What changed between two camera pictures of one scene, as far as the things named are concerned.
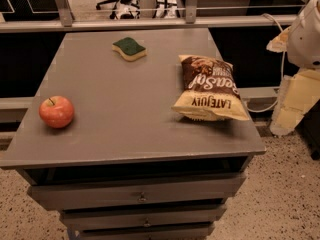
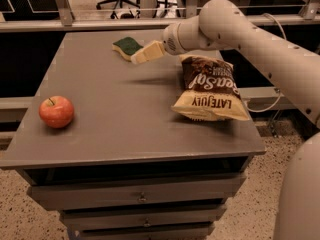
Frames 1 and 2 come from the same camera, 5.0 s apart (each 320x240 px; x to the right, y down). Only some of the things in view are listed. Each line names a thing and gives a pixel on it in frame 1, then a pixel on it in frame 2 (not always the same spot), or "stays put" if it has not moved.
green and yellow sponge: (130, 49) stays put
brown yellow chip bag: (209, 90) stays put
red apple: (56, 111) stays put
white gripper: (306, 39) → (170, 42)
